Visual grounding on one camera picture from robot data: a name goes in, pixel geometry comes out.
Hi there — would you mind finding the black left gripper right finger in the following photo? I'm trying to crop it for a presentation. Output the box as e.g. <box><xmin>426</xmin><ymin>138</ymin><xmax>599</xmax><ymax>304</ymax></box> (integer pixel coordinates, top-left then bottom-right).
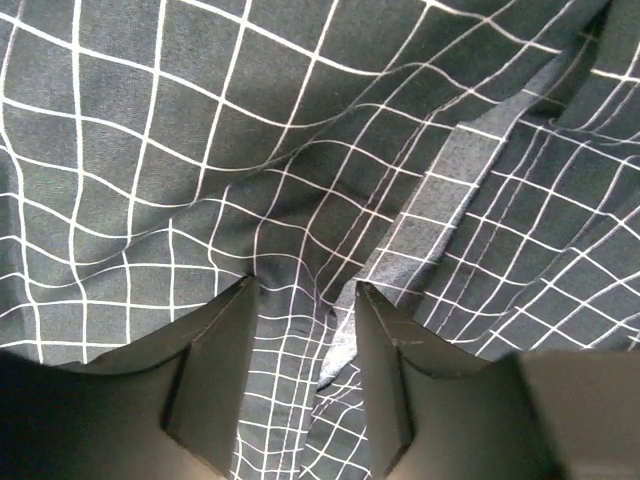
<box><xmin>355</xmin><ymin>282</ymin><xmax>639</xmax><ymax>479</ymax></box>

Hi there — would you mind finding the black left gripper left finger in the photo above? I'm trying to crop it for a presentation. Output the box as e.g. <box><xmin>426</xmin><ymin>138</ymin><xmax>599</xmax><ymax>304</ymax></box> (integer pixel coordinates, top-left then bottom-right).
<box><xmin>1</xmin><ymin>277</ymin><xmax>259</xmax><ymax>479</ymax></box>

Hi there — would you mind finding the dark checked pillowcase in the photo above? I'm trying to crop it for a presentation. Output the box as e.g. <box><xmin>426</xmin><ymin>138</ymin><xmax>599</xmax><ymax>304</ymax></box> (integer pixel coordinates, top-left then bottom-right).
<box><xmin>1</xmin><ymin>1</ymin><xmax>639</xmax><ymax>479</ymax></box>

